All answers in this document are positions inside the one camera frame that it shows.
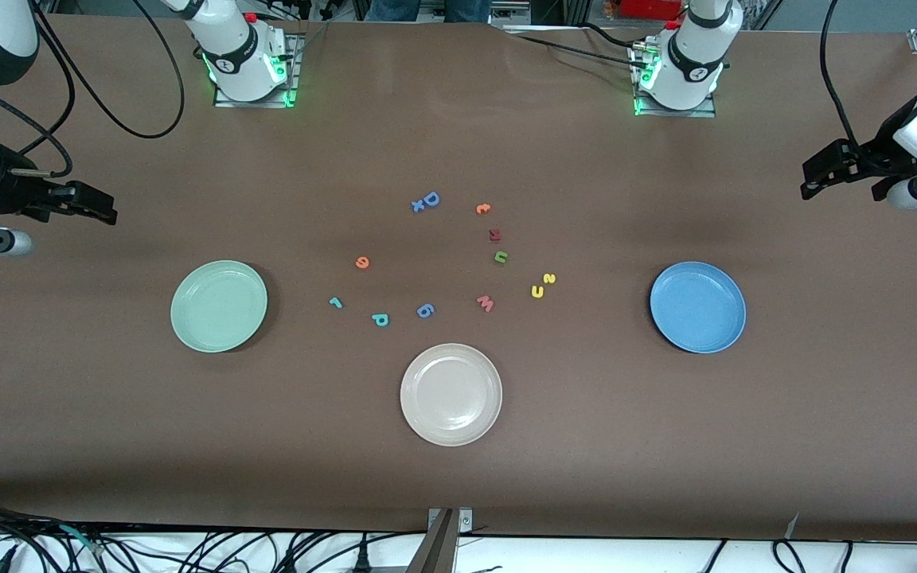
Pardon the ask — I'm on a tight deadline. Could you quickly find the mint green plate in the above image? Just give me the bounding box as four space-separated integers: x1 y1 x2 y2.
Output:
170 260 269 353

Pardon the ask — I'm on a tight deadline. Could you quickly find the blue plate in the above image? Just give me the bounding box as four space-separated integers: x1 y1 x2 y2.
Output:
650 261 747 354

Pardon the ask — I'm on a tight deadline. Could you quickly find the red box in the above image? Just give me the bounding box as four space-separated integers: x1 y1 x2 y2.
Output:
618 0 686 21

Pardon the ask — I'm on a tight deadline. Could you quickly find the person in blue jeans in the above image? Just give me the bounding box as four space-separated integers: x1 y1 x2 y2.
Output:
363 0 493 23

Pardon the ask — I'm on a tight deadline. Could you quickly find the beige plate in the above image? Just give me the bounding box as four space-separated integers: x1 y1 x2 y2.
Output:
400 343 503 447

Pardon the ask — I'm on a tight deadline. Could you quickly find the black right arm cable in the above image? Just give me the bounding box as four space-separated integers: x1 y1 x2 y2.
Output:
0 0 186 180

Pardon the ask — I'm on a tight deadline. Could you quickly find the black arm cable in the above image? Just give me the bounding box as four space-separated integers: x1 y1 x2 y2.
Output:
0 0 186 180
821 0 861 148

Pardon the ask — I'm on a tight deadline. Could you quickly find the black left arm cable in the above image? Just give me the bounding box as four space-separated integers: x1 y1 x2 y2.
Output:
821 0 861 148

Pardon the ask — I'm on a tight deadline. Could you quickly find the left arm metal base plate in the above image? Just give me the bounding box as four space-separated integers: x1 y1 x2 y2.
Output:
630 40 718 119

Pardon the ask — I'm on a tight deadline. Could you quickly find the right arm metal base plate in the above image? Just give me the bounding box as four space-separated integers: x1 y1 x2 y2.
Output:
213 32 300 108

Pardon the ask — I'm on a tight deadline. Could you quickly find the black cable on table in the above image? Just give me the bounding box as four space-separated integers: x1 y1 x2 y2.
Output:
502 22 650 68

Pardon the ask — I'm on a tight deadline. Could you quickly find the teal floor cable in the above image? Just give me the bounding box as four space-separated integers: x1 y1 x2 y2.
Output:
60 525 105 555

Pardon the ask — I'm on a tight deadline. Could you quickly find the metal bracket post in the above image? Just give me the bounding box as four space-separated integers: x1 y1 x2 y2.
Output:
407 508 474 573

